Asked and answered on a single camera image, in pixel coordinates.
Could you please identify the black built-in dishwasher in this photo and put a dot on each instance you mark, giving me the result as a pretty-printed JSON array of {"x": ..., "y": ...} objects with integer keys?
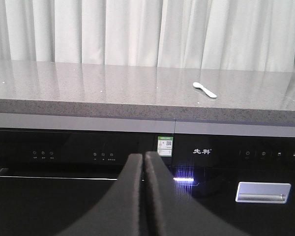
[{"x": 49, "y": 179}]

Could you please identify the silver upper drawer handle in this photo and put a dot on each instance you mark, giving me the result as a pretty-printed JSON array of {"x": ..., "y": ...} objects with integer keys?
[{"x": 263, "y": 192}]

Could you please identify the light grey curtain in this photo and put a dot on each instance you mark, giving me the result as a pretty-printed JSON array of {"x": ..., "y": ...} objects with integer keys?
[{"x": 207, "y": 34}]

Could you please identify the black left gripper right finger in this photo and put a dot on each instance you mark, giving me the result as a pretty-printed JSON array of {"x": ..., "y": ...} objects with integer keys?
[{"x": 172, "y": 211}]

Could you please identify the black disinfection drawer cabinet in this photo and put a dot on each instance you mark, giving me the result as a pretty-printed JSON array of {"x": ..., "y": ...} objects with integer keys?
[{"x": 210, "y": 167}]

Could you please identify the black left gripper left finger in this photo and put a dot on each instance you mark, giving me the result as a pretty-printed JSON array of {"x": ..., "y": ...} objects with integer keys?
[{"x": 118, "y": 211}]

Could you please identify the green white energy label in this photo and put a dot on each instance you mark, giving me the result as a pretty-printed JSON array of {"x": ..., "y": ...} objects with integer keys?
[{"x": 165, "y": 146}]

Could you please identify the mint green plastic spoon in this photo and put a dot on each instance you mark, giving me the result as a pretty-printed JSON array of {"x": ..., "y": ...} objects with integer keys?
[{"x": 209, "y": 93}]

